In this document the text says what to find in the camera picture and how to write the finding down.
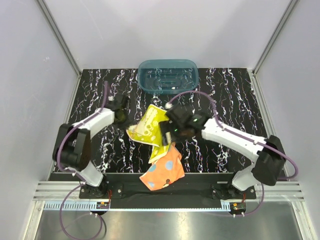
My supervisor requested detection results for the yellow patterned towel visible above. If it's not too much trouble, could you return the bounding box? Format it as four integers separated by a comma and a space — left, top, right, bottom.
126, 104, 170, 164

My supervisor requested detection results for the orange dotted towel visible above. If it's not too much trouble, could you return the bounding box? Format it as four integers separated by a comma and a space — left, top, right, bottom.
139, 143, 185, 191

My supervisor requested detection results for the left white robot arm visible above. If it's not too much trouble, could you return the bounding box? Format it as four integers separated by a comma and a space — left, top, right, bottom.
52, 94, 130, 198

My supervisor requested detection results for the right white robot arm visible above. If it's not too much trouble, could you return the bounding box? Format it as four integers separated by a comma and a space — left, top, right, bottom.
160, 103, 286, 200

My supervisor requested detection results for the teal plastic basin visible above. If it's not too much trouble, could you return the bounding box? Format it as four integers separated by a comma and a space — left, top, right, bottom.
137, 59, 199, 95

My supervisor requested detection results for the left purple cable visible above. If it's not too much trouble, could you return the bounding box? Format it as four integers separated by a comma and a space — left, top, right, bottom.
56, 80, 111, 238

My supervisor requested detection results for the purple cable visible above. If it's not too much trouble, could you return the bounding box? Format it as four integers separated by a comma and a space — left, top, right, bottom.
56, 80, 111, 238
167, 90, 300, 217

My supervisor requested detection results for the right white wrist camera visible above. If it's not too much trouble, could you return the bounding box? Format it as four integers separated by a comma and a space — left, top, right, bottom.
165, 102, 174, 110

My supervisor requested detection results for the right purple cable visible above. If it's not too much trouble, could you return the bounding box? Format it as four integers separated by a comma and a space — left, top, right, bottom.
167, 90, 300, 217

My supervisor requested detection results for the aluminium front rail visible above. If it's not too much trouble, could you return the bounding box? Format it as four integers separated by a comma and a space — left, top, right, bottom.
33, 181, 304, 212

